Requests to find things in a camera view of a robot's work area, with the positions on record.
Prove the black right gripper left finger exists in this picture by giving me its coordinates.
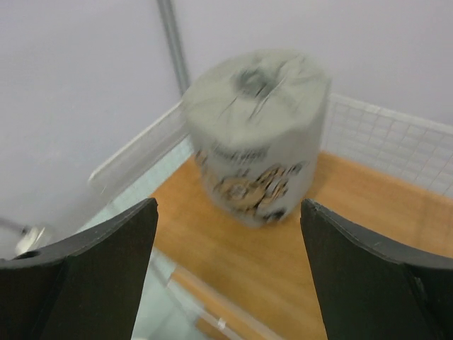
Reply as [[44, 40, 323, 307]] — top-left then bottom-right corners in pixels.
[[1, 198, 158, 339]]

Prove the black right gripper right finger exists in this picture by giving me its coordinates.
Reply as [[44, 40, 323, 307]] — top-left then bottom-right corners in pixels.
[[300, 199, 452, 339]]

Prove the grey paper roll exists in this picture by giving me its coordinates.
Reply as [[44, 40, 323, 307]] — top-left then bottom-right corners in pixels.
[[181, 49, 331, 227]]

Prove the white wire three-tier shelf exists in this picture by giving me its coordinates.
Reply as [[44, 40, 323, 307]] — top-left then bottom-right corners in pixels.
[[88, 94, 452, 339]]

